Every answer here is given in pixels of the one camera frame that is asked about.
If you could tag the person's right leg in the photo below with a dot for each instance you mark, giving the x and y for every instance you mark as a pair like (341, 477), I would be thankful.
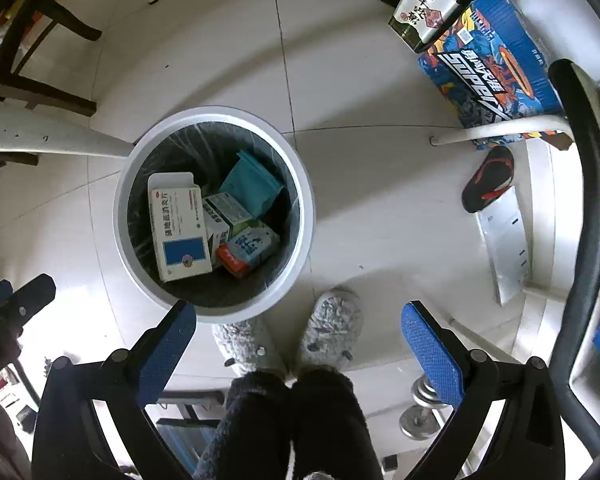
(330, 420)

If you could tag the white and blue medicine box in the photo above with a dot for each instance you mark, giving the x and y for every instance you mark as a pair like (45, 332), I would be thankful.
(180, 230)

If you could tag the white round trash bin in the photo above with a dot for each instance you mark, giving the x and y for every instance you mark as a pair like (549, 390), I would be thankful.
(230, 314)

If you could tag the white slotted panel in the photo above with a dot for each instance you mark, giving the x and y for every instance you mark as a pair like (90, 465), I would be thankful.
(505, 245)

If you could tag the green and white small box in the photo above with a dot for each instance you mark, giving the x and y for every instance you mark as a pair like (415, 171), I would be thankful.
(225, 215)

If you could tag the metal dumbbell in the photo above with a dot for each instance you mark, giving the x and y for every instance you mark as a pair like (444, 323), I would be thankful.
(425, 395)

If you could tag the red small box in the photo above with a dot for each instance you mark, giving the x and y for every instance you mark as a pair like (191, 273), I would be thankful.
(230, 260)

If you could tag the black bin liner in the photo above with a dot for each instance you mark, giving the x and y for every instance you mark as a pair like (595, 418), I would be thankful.
(180, 140)

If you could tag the blue and white small box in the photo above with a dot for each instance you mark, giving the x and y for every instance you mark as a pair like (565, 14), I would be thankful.
(252, 245)

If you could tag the grey fluffy slipper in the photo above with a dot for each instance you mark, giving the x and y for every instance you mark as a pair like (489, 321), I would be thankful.
(242, 345)
(330, 325)

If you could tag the black chair frame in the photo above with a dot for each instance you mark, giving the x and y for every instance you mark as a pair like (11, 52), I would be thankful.
(590, 185)

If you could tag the dark wooden chair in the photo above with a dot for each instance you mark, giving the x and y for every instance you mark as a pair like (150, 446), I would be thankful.
(55, 10)

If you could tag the grey fuzzy slippers and legs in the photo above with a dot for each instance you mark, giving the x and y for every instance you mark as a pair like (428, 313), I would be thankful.
(250, 425)

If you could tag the teal pouch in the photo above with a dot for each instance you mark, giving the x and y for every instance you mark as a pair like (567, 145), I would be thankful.
(252, 185)

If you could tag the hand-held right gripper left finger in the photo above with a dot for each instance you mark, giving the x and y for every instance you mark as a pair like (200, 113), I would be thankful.
(172, 345)

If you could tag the blue printed cardboard box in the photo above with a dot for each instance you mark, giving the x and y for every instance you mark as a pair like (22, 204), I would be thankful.
(500, 60)

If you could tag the person's left forearm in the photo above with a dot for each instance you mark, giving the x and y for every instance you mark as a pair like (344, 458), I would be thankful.
(2, 440)

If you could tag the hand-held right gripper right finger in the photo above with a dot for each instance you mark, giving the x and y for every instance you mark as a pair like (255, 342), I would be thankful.
(430, 355)

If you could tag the dark green and white box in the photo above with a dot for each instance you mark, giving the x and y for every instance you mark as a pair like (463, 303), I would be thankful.
(425, 10)

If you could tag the grey metal frame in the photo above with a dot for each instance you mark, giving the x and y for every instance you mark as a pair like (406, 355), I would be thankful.
(190, 400)

